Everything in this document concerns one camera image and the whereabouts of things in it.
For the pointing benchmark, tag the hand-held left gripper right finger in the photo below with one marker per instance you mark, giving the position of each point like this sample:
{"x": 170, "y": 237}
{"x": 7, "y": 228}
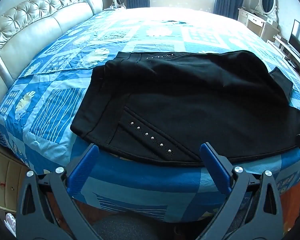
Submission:
{"x": 215, "y": 166}

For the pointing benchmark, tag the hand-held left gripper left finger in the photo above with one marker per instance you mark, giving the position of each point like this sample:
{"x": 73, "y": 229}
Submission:
{"x": 83, "y": 166}

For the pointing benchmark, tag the black pants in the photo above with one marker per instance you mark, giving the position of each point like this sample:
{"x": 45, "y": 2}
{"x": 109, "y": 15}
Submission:
{"x": 185, "y": 100}

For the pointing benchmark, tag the blue patterned bedsheet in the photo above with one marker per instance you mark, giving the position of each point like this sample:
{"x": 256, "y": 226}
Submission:
{"x": 65, "y": 97}

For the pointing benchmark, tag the cream bedside cabinet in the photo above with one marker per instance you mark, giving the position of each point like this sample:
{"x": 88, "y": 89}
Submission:
{"x": 5, "y": 177}

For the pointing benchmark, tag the clear plastic bag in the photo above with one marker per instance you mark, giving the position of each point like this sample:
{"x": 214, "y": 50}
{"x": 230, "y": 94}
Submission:
{"x": 11, "y": 223}

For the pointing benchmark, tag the white television stand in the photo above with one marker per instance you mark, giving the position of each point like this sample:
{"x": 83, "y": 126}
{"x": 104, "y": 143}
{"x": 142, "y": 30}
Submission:
{"x": 287, "y": 50}

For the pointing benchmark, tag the white dressing table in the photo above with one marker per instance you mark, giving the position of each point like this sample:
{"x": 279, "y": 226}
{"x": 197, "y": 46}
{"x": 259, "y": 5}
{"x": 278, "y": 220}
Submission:
{"x": 255, "y": 20}

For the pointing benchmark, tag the cream tufted leather headboard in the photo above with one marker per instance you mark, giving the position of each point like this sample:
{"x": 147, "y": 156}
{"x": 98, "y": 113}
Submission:
{"x": 32, "y": 27}

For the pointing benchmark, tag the oval vanity mirror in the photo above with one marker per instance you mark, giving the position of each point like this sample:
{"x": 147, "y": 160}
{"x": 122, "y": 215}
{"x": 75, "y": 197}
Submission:
{"x": 267, "y": 0}

